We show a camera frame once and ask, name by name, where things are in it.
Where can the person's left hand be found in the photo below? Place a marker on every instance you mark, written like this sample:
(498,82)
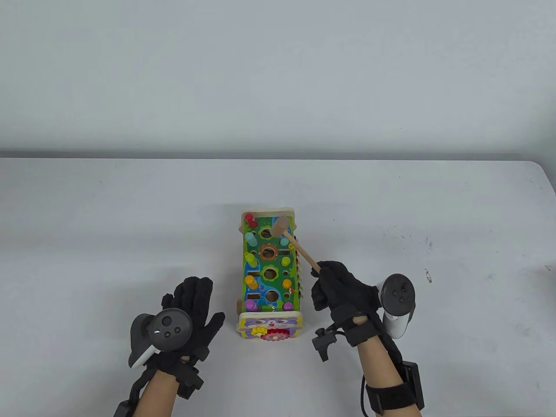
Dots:
(195,304)

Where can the person's right hand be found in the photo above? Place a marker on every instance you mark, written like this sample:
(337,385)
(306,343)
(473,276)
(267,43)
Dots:
(347,295)

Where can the small wooden hammer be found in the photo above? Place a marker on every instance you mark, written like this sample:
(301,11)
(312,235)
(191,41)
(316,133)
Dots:
(299,252)

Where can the colourful wooden whack-a-mole toy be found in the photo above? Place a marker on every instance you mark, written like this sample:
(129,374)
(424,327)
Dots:
(265,260)

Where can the person's left forearm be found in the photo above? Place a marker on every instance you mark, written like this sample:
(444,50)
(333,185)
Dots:
(158,395)

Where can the person's right forearm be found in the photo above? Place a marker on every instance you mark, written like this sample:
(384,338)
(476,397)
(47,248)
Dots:
(378,365)

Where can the black round tracker controller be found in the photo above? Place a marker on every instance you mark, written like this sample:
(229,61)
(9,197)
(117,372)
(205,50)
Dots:
(169,328)
(397,295)

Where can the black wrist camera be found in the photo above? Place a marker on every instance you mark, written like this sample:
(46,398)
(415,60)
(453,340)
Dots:
(191,384)
(323,343)

